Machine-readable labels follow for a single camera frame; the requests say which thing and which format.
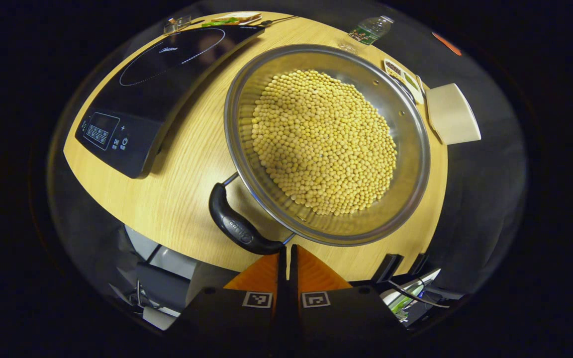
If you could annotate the black table bracket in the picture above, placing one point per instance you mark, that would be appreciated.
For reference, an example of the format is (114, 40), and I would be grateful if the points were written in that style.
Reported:
(418, 262)
(388, 267)

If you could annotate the white divided bean tray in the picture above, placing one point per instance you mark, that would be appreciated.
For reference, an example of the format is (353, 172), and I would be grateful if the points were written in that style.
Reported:
(406, 79)

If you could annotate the sandwich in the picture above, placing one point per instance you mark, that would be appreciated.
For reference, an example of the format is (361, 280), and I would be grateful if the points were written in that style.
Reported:
(234, 19)

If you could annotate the white toaster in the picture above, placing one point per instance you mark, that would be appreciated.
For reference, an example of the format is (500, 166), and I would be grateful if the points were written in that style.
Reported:
(453, 114)

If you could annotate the black induction cooktop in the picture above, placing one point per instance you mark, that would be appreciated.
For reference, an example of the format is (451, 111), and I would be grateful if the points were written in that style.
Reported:
(157, 94)

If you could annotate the clear plastic water bottle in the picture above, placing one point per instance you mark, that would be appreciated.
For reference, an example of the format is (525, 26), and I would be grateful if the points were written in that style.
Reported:
(368, 31)

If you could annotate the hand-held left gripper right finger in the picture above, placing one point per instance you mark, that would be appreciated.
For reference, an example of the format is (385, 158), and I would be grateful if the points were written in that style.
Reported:
(346, 313)

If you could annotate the pile of yellow soybeans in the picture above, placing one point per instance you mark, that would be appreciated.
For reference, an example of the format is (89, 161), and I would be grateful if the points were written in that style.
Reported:
(324, 144)

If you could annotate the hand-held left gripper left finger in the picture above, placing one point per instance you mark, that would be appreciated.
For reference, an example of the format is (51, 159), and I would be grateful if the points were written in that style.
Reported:
(237, 313)

